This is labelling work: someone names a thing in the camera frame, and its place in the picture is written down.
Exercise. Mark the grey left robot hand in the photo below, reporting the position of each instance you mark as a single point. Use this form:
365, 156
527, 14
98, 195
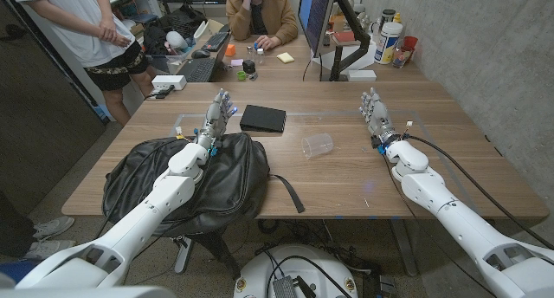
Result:
216, 118

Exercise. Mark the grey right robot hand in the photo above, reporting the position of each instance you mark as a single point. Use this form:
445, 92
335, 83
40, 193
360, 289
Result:
378, 118

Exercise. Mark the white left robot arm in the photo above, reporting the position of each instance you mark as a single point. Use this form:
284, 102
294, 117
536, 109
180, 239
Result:
138, 224

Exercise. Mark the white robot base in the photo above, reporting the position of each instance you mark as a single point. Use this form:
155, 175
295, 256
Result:
255, 267

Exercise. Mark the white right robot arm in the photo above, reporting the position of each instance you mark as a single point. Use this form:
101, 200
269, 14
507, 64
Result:
459, 224

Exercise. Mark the small green cup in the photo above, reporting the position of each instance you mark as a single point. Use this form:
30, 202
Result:
241, 75

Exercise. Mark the black leather backpack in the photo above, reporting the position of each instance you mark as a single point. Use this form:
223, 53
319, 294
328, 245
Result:
233, 181

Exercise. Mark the clear plastic cup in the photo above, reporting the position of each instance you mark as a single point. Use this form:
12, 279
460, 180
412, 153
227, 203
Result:
318, 145

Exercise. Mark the dark thermos cup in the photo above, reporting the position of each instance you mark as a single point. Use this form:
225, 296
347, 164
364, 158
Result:
386, 17

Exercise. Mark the black rectangular box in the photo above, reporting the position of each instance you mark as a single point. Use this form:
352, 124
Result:
262, 118

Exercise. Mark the flat white box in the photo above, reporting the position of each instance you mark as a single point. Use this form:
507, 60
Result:
361, 75

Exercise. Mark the pink sticky notes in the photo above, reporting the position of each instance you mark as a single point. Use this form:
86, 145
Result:
237, 62

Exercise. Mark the small black round object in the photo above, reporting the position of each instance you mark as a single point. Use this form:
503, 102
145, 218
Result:
249, 66

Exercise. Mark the white power strip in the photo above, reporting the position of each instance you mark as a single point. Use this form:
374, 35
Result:
166, 81

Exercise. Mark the clear glass tumbler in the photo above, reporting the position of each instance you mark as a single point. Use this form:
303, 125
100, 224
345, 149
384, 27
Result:
400, 57

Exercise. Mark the dark computer mouse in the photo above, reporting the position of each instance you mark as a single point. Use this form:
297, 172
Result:
200, 54

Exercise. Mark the clear plastic bin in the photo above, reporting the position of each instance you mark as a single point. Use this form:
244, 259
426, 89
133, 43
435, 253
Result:
173, 64

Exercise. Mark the orange cube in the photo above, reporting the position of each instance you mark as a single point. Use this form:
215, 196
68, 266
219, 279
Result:
230, 50

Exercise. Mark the small clear glass bottle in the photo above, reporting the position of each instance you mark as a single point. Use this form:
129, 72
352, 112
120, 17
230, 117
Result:
250, 54

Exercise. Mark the small white-capped bottle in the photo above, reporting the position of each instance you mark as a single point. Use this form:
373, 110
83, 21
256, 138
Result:
260, 57

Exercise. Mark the white wipes canister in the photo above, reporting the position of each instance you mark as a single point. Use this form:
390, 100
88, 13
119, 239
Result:
387, 42

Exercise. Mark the black keyboard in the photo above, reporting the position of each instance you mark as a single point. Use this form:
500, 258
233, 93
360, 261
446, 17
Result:
215, 41

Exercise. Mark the red book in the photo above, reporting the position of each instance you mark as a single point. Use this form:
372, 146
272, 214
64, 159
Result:
344, 36

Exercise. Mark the yellow sticky notes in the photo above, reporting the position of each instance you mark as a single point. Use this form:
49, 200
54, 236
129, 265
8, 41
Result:
285, 57

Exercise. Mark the cardboard box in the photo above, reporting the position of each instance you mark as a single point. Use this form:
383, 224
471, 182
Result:
215, 26

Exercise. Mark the yellow bottle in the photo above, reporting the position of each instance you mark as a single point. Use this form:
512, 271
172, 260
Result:
397, 19

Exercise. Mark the black bag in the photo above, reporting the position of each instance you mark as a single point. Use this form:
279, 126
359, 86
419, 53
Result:
182, 21

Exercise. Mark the orange carton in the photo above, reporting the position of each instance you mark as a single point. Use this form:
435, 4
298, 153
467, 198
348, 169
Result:
338, 23

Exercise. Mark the person in tan jacket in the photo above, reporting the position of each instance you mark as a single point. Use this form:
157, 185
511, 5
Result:
277, 16

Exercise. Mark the computer monitor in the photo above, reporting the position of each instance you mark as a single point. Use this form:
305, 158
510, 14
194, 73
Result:
316, 16

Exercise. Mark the grey table leg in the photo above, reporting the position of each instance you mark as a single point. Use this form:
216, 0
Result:
404, 250

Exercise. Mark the white table leg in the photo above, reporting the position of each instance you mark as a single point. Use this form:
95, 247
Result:
182, 259

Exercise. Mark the person in white t-shirt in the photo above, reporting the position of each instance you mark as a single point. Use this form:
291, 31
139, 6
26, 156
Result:
78, 29

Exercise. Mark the dark partition panel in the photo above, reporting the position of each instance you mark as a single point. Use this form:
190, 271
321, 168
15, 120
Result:
43, 86

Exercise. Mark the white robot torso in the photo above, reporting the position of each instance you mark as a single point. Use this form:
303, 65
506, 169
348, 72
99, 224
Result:
86, 293

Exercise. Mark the person in dark trousers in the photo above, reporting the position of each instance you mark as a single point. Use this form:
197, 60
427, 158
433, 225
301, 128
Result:
13, 228

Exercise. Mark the blue floor object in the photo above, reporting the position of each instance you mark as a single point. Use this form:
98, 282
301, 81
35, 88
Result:
10, 270

